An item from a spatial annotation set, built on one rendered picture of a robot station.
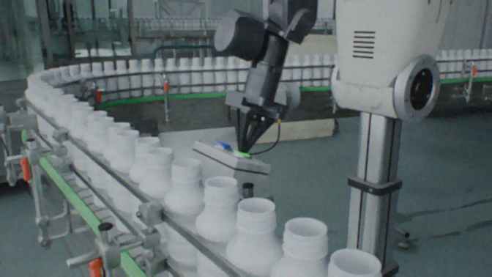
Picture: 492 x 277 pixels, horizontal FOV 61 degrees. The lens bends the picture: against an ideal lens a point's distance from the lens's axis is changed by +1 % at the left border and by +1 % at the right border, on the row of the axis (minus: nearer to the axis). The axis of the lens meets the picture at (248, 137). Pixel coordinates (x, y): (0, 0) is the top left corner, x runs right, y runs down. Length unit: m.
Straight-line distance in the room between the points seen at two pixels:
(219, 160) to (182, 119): 1.33
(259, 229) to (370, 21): 0.69
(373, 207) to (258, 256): 0.73
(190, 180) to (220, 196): 0.08
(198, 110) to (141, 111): 0.27
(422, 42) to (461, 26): 5.64
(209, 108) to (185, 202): 1.55
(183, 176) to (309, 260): 0.22
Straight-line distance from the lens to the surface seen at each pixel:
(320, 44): 4.80
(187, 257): 0.55
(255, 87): 0.69
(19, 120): 1.28
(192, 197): 0.52
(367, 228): 1.14
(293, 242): 0.36
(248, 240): 0.40
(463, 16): 6.63
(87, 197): 0.89
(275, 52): 0.70
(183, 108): 2.01
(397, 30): 0.96
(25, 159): 0.93
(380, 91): 0.99
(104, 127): 0.78
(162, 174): 0.57
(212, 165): 0.71
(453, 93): 2.80
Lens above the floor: 1.34
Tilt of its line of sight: 16 degrees down
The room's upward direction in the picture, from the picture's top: straight up
